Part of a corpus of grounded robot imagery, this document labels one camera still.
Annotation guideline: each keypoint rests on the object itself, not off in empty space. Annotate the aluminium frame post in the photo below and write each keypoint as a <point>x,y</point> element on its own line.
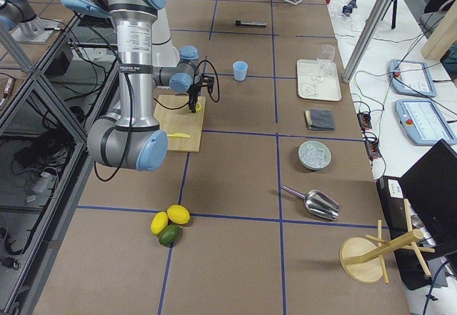
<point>379,9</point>

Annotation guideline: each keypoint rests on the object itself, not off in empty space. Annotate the bamboo cutting board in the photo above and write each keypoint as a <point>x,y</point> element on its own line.
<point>176,117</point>

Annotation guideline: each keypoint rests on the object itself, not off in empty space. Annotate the black laptop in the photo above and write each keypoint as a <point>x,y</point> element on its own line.
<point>430,187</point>

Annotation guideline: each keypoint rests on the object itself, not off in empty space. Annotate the upper blue teach pendant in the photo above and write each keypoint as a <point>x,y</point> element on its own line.
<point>411,78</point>

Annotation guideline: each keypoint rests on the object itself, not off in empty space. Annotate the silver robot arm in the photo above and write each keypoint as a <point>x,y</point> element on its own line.
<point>129,136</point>
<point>15,12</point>

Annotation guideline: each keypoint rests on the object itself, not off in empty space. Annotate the green lime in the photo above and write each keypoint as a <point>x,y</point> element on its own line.
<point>169,234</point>

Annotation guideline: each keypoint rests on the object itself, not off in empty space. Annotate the green bowl of ice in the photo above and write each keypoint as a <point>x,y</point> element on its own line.
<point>314,155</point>

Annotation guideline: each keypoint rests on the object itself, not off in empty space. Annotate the wooden mug tree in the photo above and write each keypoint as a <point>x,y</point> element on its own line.
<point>363,258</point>

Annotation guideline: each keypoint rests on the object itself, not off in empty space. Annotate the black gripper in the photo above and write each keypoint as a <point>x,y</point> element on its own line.
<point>195,91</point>

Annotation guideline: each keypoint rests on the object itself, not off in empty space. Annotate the clear wine glass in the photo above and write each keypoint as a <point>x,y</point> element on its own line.
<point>324,59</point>

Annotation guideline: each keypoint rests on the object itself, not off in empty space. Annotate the lower blue teach pendant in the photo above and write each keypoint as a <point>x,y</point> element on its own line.
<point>423,122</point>

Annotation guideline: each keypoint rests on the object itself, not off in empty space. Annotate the yellow whole lemon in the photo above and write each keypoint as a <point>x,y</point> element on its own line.
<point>178,214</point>

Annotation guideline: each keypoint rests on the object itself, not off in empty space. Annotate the white bear tray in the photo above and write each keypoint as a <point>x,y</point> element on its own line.
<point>315,82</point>

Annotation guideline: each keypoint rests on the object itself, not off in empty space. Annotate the metal ice scoop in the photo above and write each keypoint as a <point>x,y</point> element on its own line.
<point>317,203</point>

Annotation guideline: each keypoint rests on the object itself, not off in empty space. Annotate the white camera mast pillar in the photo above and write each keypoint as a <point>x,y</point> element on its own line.
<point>164,53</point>

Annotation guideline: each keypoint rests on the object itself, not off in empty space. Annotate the yellow plastic knife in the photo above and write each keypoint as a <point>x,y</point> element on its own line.
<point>179,135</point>

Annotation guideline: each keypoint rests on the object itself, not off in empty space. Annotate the blue teach pendant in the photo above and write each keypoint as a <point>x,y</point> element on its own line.
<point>411,78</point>
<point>423,122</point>

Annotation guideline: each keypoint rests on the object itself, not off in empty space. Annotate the grey folded cloth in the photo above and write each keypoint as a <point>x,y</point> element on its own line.
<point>319,119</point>

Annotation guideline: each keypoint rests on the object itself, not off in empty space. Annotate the light blue paper cup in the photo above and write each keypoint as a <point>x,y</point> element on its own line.
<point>240,70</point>

